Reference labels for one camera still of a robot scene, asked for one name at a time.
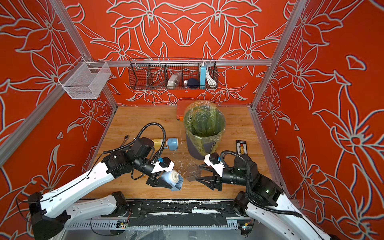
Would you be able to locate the metal spoon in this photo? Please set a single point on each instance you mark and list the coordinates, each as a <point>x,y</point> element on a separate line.
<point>125,140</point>

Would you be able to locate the blue sharpener back row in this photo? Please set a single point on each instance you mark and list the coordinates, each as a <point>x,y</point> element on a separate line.
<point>172,144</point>

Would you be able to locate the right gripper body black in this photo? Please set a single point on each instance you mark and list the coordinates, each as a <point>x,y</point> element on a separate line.
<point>218,181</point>

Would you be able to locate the silver packet in basket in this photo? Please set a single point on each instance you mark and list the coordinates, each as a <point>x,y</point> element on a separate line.
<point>174,80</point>

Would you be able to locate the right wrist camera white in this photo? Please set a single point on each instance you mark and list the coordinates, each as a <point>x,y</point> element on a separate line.
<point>214,160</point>

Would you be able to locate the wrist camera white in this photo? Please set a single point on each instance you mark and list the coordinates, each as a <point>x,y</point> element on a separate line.
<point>163,164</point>
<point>214,160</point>

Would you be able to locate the yellow-green plastic bin liner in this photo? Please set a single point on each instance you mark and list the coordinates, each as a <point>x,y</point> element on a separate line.
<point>202,118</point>

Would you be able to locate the light blue box in basket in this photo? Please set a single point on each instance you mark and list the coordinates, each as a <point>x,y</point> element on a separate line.
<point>203,72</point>

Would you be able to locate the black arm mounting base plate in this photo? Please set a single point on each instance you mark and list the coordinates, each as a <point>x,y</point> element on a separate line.
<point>181,212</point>

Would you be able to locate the clear sharpener shavings tray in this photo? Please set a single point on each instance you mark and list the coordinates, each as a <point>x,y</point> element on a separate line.
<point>193,172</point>

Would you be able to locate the orange tool case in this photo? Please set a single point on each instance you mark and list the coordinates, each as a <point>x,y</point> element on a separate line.
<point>181,107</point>

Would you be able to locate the black connector board yellow plugs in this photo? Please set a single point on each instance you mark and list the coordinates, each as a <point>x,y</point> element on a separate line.
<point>241,147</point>

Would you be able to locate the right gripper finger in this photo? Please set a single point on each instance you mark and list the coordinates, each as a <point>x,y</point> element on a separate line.
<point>207,181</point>
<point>205,167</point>

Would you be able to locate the yellow sharpener back row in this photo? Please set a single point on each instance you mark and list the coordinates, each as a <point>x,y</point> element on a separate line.
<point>157,142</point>

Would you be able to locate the black wire wall basket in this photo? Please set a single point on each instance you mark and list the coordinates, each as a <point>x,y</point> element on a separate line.
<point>149,74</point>

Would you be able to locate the white slotted cable duct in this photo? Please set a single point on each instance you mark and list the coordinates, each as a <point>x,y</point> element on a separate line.
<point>117,225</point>

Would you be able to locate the dark grey garbage bin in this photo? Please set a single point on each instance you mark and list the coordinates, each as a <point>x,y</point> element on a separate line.
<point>199,147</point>

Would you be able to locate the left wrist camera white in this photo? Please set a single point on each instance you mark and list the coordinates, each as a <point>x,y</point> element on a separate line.
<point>163,164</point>

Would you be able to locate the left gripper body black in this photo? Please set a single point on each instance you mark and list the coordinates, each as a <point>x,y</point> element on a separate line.
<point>154,179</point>

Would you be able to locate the dark blue round object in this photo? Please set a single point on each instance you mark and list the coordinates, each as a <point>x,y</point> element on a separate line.
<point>193,83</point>

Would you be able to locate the clear plastic wall bin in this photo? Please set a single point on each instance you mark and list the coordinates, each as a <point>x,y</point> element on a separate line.
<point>86,80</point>

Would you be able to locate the light blue sharpener front row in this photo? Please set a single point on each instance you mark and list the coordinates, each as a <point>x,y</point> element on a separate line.
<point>173,179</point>

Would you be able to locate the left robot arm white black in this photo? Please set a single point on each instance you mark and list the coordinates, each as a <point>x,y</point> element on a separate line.
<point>51,212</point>

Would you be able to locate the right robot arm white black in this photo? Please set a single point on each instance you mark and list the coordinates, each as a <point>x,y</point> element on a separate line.
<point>262,200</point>

